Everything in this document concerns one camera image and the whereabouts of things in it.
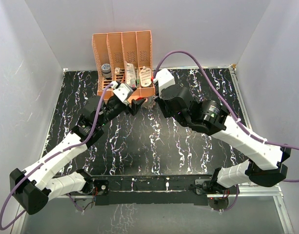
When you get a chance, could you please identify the small white card box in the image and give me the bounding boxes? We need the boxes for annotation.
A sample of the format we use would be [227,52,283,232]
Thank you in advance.
[114,67,120,75]

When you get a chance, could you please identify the metal keyring with spring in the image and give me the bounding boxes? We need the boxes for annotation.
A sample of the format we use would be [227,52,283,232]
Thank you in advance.
[143,96,158,109]

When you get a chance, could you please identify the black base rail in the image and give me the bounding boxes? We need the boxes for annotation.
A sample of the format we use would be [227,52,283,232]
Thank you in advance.
[66,174,238,207]

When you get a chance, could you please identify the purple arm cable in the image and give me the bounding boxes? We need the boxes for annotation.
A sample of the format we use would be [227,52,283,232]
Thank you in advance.
[153,50,299,212]
[0,81,118,230]

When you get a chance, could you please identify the orange plastic desk organizer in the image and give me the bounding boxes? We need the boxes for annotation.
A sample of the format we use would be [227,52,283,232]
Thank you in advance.
[92,30,155,100]

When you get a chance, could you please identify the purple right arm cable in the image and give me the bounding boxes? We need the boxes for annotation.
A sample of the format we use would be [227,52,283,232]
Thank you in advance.
[153,50,299,212]

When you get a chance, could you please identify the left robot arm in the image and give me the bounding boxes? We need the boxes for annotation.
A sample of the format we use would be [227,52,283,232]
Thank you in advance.
[10,96,146,215]

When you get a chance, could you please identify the white product packet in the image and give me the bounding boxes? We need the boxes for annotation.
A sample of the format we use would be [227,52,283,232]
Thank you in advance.
[125,62,137,87]

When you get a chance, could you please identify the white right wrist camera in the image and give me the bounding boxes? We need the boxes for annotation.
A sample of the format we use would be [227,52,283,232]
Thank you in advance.
[153,68,175,97]

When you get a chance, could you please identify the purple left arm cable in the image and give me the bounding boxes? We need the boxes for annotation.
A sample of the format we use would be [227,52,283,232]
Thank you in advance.
[0,81,118,230]

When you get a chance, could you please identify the grey round tin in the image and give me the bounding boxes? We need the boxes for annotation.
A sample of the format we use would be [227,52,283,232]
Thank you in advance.
[101,63,112,79]

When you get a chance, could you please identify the oval white blister pack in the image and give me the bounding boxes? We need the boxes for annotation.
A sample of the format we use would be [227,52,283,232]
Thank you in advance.
[139,66,152,87]

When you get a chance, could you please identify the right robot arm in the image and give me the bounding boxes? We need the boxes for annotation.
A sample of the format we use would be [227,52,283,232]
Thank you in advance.
[155,84,291,194]

